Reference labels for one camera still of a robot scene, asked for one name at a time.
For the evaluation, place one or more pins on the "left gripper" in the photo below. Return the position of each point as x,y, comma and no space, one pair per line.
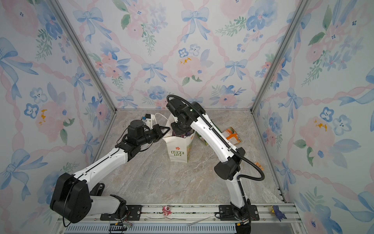
157,129

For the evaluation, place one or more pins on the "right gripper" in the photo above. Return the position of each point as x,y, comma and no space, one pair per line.
175,129

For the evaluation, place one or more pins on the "green snack pack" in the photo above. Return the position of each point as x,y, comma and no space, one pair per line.
208,134

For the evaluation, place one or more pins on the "white paper bag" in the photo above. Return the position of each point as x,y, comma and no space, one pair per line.
178,148

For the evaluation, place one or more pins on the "purple snack pack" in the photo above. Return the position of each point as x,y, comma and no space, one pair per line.
184,135

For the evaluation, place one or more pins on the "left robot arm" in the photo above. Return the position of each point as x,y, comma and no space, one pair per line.
72,197

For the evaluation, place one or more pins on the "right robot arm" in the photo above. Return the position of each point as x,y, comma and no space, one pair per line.
228,167

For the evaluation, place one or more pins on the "orange snack pack right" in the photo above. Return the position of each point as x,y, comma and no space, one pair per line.
231,135

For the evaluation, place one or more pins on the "pink toy figure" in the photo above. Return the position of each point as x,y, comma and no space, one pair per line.
166,211

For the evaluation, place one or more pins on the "purple toy figure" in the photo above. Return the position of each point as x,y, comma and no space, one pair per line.
278,213

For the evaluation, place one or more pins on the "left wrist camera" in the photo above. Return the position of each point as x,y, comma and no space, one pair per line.
148,120

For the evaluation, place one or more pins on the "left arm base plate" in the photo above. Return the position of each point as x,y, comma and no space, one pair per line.
128,213

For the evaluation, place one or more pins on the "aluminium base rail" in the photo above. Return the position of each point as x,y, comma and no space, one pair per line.
190,219

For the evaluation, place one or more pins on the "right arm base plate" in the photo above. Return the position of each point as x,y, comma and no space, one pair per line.
231,213

